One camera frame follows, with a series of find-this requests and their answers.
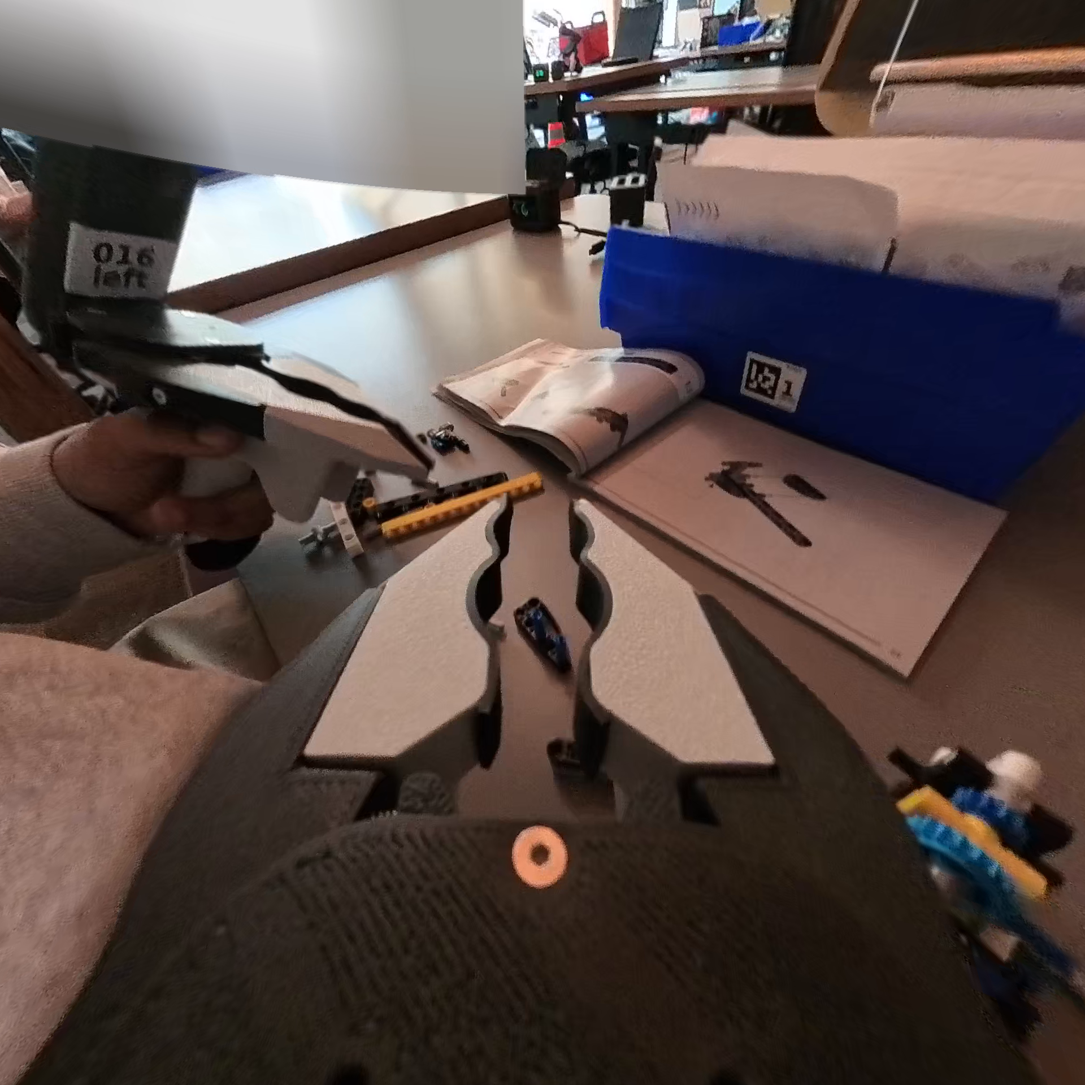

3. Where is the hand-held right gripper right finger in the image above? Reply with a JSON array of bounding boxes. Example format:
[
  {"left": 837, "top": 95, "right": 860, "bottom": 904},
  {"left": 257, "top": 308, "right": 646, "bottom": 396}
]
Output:
[{"left": 568, "top": 498, "right": 778, "bottom": 781}]

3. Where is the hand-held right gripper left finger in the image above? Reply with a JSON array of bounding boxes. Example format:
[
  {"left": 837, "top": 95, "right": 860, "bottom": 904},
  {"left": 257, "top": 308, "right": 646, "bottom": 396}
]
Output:
[{"left": 302, "top": 494, "right": 515, "bottom": 771}]

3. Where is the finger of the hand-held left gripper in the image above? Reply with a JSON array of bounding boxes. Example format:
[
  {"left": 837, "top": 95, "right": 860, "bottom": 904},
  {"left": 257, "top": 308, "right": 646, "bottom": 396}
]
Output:
[
  {"left": 263, "top": 371, "right": 436, "bottom": 481},
  {"left": 264, "top": 346, "right": 380, "bottom": 415}
]

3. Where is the blue black lego piece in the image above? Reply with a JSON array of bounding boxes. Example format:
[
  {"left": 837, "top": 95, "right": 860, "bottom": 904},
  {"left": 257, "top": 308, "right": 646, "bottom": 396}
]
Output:
[{"left": 514, "top": 598, "right": 573, "bottom": 672}]

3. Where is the long yellow lego beam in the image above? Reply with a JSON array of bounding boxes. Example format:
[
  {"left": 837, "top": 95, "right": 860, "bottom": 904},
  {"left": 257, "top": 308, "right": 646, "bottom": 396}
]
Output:
[{"left": 380, "top": 471, "right": 545, "bottom": 542}]

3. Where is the long black lego beam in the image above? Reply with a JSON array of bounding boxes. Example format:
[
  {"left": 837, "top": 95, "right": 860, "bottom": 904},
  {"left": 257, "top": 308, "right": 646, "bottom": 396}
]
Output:
[{"left": 364, "top": 476, "right": 510, "bottom": 522}]

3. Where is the partly built lego model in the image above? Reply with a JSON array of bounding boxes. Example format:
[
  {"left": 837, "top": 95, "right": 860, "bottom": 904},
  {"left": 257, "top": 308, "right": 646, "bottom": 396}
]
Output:
[{"left": 888, "top": 746, "right": 1078, "bottom": 1044}]

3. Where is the person's left hand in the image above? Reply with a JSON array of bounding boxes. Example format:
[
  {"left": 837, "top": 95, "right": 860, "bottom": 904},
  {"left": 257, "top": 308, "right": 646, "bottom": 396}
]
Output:
[{"left": 53, "top": 414, "right": 274, "bottom": 544}]

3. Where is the flat instruction booklet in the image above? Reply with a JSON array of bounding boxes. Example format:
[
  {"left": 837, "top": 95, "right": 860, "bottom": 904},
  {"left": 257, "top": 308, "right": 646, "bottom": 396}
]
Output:
[{"left": 570, "top": 398, "right": 1008, "bottom": 679}]

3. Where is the black cube device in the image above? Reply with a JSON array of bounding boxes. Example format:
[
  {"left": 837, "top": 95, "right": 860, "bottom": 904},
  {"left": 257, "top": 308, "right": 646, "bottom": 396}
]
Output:
[{"left": 509, "top": 180, "right": 562, "bottom": 233}]

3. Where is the person's beige sweater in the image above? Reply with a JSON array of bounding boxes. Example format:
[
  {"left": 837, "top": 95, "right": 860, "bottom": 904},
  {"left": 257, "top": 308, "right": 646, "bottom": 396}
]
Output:
[{"left": 0, "top": 585, "right": 281, "bottom": 1085}]

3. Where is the blue plastic bin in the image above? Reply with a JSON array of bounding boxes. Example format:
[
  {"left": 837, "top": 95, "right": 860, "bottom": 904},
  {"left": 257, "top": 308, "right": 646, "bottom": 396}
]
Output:
[{"left": 598, "top": 222, "right": 1085, "bottom": 508}]

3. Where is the brown background desk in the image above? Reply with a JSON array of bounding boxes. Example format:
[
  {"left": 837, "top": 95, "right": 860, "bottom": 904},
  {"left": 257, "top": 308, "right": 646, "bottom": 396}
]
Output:
[
  {"left": 576, "top": 63, "right": 823, "bottom": 115},
  {"left": 526, "top": 53, "right": 705, "bottom": 98}
]

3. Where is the red bag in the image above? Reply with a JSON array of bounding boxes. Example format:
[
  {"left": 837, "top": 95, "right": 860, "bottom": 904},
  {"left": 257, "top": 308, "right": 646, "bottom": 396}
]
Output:
[{"left": 558, "top": 12, "right": 611, "bottom": 69}]

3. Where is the brown wooden panel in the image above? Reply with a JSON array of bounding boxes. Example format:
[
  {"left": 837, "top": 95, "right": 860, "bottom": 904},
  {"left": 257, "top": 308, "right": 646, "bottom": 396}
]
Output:
[{"left": 814, "top": 0, "right": 1085, "bottom": 137}]

